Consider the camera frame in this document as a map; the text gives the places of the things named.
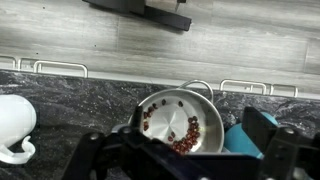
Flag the silver cabinet handle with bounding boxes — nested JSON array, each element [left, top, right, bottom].
[[17, 58, 36, 73], [33, 59, 89, 79], [219, 78, 268, 96], [0, 55, 18, 70], [269, 83, 299, 98]]

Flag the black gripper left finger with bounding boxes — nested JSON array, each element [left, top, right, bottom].
[[61, 105, 208, 180]]

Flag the red beans pile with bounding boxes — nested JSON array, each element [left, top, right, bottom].
[[142, 98, 202, 156]]

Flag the white lower cabinet run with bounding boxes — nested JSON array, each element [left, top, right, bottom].
[[0, 54, 320, 101]]

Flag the black work table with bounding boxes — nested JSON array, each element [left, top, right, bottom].
[[82, 0, 193, 32]]

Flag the white ceramic cup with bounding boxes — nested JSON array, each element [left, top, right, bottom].
[[0, 94, 38, 165]]

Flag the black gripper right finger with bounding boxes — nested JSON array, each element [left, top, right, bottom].
[[241, 106, 320, 180]]

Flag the silver pot with loop handles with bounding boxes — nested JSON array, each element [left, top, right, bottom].
[[128, 79, 226, 156]]

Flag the teal ceramic mug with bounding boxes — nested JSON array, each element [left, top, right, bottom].
[[223, 111, 279, 159]]

